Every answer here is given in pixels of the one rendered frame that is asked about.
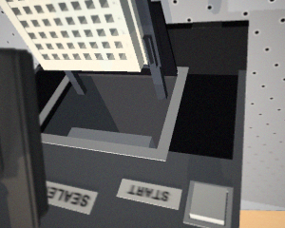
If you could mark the grey perforated base plate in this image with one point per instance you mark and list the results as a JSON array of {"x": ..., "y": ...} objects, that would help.
[{"x": 263, "y": 172}]

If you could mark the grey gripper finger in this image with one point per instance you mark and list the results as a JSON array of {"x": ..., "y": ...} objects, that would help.
[{"x": 22, "y": 167}]

